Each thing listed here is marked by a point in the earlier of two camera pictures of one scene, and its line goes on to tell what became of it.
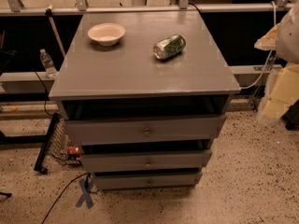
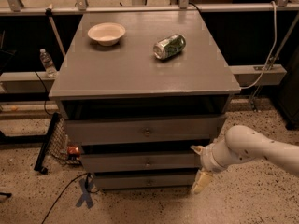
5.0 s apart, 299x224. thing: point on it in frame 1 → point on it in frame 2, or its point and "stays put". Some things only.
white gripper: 290,38 → 206,159
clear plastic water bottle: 48,63 stays put
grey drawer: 143,160 stays put
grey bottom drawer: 147,180 stays put
